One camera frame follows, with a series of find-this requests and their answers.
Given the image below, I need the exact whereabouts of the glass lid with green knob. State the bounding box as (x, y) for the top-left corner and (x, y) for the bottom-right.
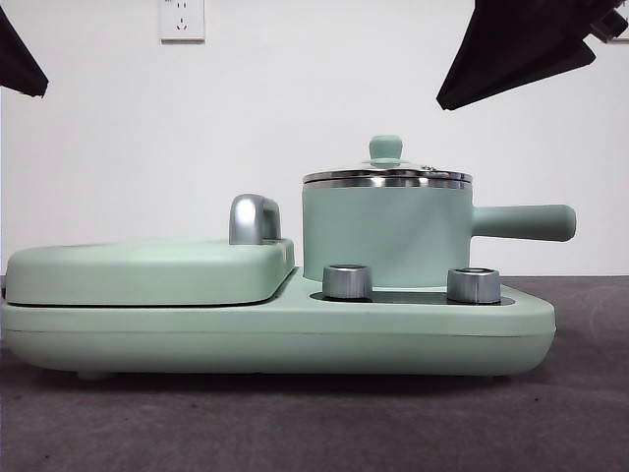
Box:
(303, 134), (467, 184)

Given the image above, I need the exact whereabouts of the silver control knob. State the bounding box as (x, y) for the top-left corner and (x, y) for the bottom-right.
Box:
(321, 264), (375, 301)
(446, 266), (502, 304)

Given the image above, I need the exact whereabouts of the green griddle cover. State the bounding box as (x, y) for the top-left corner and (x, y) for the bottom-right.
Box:
(5, 236), (297, 309)

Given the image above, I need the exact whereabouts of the green breakfast machine base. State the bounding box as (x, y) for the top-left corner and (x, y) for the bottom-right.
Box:
(0, 289), (557, 383)

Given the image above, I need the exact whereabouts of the white wall socket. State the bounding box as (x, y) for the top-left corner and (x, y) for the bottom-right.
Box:
(159, 0), (206, 44)

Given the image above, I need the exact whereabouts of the green pot with handle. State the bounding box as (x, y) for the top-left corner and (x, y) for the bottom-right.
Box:
(301, 169), (578, 292)

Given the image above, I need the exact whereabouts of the silver griddle cover handle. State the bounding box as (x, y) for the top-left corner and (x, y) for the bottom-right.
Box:
(228, 194), (283, 246)

